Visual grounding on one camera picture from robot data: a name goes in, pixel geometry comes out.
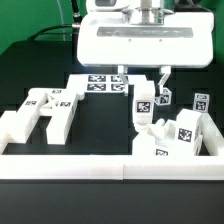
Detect black cable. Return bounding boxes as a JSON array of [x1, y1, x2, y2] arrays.
[[27, 0, 86, 42]]

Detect white fiducial marker sheet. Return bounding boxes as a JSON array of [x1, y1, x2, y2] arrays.
[[65, 73, 151, 94]]

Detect white U-shaped fence frame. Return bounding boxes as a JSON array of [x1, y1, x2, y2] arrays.
[[0, 111, 224, 180]]

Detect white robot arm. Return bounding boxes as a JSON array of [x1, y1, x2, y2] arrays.
[[77, 0, 215, 87]]

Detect white chair seat plate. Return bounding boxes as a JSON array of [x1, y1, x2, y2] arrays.
[[132, 119, 203, 157]]

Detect white chair back piece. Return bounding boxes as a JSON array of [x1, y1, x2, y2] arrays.
[[0, 88, 85, 151]]

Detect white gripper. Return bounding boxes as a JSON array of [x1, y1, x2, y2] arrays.
[[77, 12, 214, 96]]

